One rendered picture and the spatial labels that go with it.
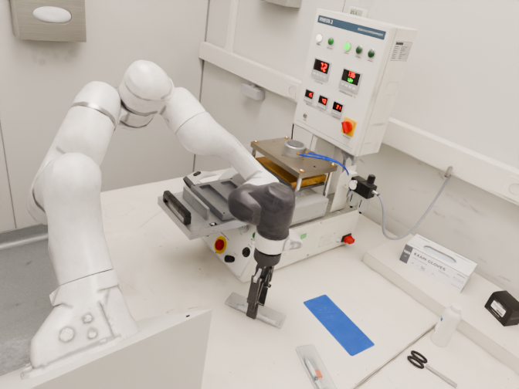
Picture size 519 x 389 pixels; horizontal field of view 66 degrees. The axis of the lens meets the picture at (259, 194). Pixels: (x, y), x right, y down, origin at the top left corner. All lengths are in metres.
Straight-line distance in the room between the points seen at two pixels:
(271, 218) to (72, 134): 0.49
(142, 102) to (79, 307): 0.50
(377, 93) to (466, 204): 0.59
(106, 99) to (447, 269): 1.21
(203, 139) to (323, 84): 0.58
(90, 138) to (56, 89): 1.55
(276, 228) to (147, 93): 0.45
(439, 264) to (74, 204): 1.19
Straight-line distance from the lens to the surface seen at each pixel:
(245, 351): 1.17
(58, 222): 0.88
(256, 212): 1.02
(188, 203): 1.31
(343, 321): 1.33
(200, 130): 1.06
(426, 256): 1.57
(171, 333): 0.81
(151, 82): 1.03
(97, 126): 0.99
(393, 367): 1.28
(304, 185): 1.39
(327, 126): 1.48
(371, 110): 1.38
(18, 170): 2.63
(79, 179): 0.84
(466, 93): 1.66
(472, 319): 1.50
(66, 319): 0.87
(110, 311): 0.86
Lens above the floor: 1.64
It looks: 28 degrees down
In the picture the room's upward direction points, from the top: 10 degrees clockwise
